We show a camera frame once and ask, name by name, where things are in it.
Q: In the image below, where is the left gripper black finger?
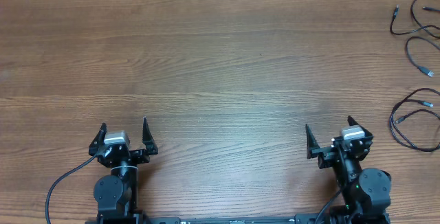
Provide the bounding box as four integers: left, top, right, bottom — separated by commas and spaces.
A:
89, 122, 107, 150
142, 117, 158, 155

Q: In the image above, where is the black USB cable bundle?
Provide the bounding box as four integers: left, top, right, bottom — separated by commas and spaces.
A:
388, 87, 440, 153

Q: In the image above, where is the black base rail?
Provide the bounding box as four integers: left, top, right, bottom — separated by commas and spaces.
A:
85, 212, 391, 224

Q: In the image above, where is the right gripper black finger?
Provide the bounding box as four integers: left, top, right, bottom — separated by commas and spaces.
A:
305, 124, 320, 159
347, 115, 373, 137

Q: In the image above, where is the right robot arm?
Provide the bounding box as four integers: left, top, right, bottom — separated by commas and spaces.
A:
305, 116, 391, 224

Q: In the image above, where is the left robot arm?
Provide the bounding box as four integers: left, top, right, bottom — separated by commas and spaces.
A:
89, 117, 158, 224

